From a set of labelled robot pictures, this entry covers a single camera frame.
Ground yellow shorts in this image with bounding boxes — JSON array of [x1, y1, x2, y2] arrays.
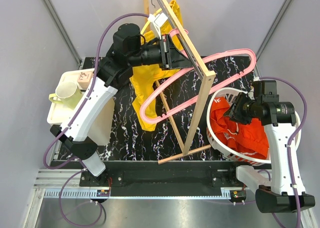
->
[[130, 0, 183, 132]]

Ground white storage bin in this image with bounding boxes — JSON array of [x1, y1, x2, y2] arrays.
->
[[47, 68, 115, 146]]

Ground wooden clothes rack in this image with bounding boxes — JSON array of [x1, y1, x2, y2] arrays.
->
[[157, 0, 216, 165]]

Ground yellow plastic hanger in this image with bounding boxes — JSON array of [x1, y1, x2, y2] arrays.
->
[[141, 8, 163, 34]]

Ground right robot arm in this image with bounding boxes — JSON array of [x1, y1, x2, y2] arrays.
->
[[224, 80, 316, 213]]

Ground pale yellow mug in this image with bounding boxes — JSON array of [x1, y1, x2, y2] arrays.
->
[[48, 81, 83, 109]]

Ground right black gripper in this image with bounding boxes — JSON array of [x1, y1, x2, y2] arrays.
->
[[222, 91, 261, 125]]

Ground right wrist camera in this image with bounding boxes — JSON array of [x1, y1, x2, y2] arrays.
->
[[247, 89, 255, 100]]

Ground orange shorts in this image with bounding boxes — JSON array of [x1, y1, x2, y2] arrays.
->
[[209, 97, 269, 160]]

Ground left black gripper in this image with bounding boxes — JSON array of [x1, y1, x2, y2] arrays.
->
[[128, 33, 195, 70]]

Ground pink small box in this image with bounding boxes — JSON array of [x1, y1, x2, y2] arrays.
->
[[77, 71, 93, 90]]

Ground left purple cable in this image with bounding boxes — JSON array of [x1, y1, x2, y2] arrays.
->
[[42, 12, 151, 170]]

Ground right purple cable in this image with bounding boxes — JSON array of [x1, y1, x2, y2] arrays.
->
[[257, 76, 308, 228]]

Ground pink plastic hanger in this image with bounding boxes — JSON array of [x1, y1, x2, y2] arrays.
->
[[139, 28, 257, 125]]

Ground purple cable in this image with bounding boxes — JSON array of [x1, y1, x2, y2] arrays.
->
[[42, 12, 151, 170], [257, 76, 308, 228]]

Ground white laundry basket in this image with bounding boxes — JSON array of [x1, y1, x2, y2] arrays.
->
[[206, 87, 302, 167]]

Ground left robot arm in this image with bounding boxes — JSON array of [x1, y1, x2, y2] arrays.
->
[[50, 23, 192, 186]]

